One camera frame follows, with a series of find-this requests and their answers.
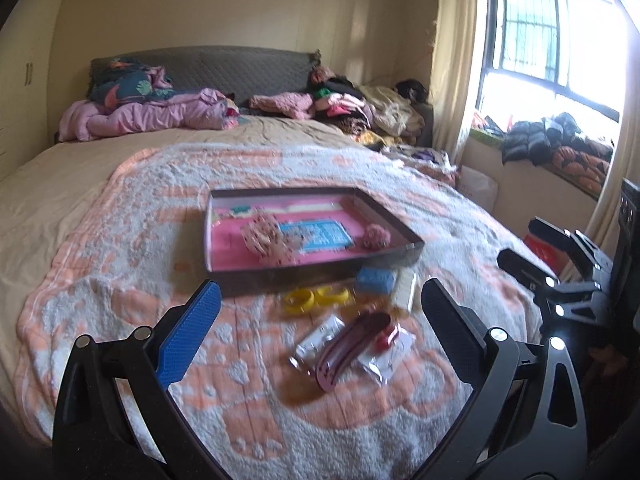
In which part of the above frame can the red bead earrings card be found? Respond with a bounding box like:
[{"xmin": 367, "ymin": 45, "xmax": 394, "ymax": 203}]
[{"xmin": 357, "ymin": 323, "xmax": 416, "ymax": 385}]

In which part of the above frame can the white comb hair clip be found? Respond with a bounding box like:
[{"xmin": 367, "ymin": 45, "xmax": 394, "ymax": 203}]
[{"xmin": 390, "ymin": 269, "xmax": 416, "ymax": 312}]

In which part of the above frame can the mauve snap hair clip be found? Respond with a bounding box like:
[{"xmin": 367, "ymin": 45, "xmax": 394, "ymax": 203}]
[{"xmin": 314, "ymin": 311, "xmax": 392, "ymax": 393}]

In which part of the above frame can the small blue box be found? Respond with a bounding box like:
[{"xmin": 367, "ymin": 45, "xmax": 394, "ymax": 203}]
[{"xmin": 355, "ymin": 268, "xmax": 396, "ymax": 295}]

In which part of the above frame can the earring card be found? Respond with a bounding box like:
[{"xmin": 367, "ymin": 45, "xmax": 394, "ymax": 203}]
[{"xmin": 288, "ymin": 314, "xmax": 346, "ymax": 376}]

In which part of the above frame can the pink fluffy pompom hair tie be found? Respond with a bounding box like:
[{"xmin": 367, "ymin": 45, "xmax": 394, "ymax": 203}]
[{"xmin": 360, "ymin": 223, "xmax": 393, "ymax": 250}]

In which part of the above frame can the pink polka-dot fabric bow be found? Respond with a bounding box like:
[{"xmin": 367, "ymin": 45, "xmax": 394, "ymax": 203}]
[{"xmin": 241, "ymin": 212, "xmax": 306, "ymax": 266}]

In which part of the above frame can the red plastic bag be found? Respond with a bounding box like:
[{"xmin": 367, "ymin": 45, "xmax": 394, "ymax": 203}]
[{"xmin": 524, "ymin": 234, "xmax": 570, "ymax": 276}]

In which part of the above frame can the black puffer jacket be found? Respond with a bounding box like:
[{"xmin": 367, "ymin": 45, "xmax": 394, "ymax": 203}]
[{"xmin": 501, "ymin": 112, "xmax": 613, "ymax": 166}]

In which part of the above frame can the dark shallow cardboard tray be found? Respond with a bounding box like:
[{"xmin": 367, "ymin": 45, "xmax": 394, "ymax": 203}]
[{"xmin": 204, "ymin": 186, "xmax": 424, "ymax": 298}]

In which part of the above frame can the window with metal bars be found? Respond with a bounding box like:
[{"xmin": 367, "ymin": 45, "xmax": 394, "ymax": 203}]
[{"xmin": 476, "ymin": 0, "xmax": 630, "ymax": 124}]

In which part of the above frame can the pile of mixed clothes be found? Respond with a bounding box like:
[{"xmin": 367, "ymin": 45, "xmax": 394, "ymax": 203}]
[{"xmin": 307, "ymin": 65, "xmax": 434, "ymax": 148}]

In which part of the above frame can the beige bed sheet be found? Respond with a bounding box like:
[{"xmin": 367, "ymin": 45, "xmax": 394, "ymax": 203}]
[{"xmin": 0, "ymin": 117, "xmax": 357, "ymax": 418}]

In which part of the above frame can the cream curtain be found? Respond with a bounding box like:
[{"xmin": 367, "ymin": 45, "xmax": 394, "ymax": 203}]
[{"xmin": 430, "ymin": 0, "xmax": 486, "ymax": 164}]

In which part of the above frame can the pink crumpled quilt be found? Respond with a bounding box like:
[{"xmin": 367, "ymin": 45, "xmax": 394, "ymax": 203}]
[{"xmin": 58, "ymin": 88, "xmax": 240, "ymax": 142}]

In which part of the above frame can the pink folded knit garment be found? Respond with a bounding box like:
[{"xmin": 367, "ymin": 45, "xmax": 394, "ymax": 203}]
[{"xmin": 248, "ymin": 92, "xmax": 314, "ymax": 120}]

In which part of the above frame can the dark floral pillow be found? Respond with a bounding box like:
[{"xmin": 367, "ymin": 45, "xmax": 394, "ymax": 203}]
[{"xmin": 88, "ymin": 58, "xmax": 176, "ymax": 110}]

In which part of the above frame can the grey quilted headboard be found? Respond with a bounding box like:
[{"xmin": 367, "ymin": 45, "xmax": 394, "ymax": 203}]
[{"xmin": 88, "ymin": 45, "xmax": 324, "ymax": 106}]

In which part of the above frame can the cream built-in wardrobe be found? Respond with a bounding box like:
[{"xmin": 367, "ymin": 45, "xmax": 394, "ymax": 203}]
[{"xmin": 0, "ymin": 0, "xmax": 62, "ymax": 178}]

